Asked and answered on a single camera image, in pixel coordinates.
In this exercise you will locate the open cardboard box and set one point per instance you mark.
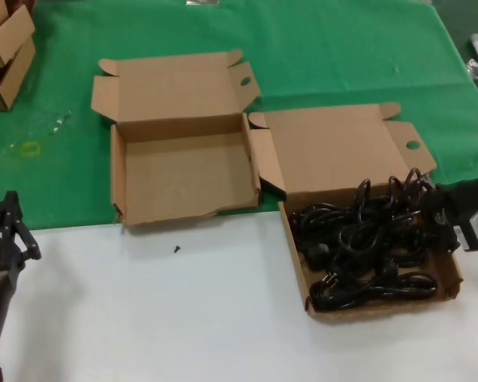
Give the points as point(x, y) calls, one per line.
point(326, 151)

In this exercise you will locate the open cardboard box torn rim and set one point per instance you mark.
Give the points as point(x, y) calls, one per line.
point(183, 179)

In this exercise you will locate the clear plastic scrap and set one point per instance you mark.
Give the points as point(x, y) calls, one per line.
point(59, 122)

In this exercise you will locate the green table cloth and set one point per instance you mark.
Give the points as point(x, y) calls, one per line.
point(342, 47)

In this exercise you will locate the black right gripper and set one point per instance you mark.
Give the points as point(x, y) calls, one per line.
point(464, 215)

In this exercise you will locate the yellow-green rubber band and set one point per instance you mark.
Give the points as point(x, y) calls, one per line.
point(24, 150)

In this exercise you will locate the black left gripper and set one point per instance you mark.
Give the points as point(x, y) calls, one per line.
point(0, 258)

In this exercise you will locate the crumpled silver foil piece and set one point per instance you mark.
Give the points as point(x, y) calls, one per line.
point(473, 67)

